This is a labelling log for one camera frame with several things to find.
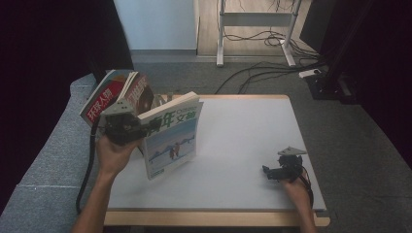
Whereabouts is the black panel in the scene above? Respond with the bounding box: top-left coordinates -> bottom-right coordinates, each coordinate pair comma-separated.
299,0 -> 334,54

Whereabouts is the black floor cable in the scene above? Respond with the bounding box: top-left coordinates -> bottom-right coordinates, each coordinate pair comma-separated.
214,61 -> 325,95
237,66 -> 309,95

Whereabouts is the person's left hand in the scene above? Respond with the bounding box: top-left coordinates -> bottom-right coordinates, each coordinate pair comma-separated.
95,134 -> 144,179

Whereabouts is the white power strip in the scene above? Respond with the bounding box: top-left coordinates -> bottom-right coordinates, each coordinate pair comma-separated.
297,67 -> 323,80

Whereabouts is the black stand with heavy base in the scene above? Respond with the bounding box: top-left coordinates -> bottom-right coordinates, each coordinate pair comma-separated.
304,0 -> 359,105

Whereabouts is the tangle of black cables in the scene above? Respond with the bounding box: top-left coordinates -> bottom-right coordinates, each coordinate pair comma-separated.
223,29 -> 322,62

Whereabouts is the black stand with base plate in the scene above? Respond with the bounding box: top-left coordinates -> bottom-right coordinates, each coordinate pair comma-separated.
86,57 -> 111,85

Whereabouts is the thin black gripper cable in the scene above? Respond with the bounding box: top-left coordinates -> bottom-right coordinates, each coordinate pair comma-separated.
299,166 -> 315,210

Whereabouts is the white book with green title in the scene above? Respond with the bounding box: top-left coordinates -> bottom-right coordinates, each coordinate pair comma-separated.
137,91 -> 204,182

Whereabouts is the thick black gripper cable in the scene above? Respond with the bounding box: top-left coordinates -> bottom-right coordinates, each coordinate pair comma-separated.
75,120 -> 106,216

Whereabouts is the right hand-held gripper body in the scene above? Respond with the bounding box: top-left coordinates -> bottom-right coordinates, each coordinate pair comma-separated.
276,146 -> 308,183

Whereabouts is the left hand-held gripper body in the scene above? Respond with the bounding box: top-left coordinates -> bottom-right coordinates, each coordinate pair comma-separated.
97,97 -> 145,146

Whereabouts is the black curtain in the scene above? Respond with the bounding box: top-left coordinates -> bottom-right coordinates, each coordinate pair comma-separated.
356,0 -> 412,169
0,0 -> 135,215

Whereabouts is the red tunnel art magazine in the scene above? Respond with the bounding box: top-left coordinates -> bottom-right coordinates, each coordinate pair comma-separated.
124,73 -> 155,117

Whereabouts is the beige expandable book rack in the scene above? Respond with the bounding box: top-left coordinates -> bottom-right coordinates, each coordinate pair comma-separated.
152,92 -> 174,110

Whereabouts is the person's right hand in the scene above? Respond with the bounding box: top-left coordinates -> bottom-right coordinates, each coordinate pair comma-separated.
280,174 -> 314,213

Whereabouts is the white metal desk frame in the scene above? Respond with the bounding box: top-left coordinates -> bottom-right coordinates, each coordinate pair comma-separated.
216,0 -> 303,68

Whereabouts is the portrait magazine with red banner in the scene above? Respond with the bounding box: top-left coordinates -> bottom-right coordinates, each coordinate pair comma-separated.
79,69 -> 129,128

